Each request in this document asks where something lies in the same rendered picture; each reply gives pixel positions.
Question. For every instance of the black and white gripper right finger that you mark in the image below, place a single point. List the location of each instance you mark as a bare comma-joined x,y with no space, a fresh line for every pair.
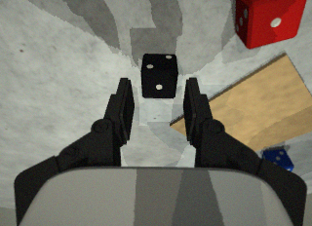
220,150

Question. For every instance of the tan flat mat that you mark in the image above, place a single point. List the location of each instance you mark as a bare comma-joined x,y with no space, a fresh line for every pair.
269,106

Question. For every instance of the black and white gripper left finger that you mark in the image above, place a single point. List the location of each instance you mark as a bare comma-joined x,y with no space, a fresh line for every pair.
94,149

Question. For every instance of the blue die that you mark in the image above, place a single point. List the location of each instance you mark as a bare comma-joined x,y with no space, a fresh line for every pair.
279,157

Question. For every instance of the red die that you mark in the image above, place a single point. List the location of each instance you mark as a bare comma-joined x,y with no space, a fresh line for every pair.
263,22

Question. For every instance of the black die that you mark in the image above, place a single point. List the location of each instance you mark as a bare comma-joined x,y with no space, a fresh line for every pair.
159,76

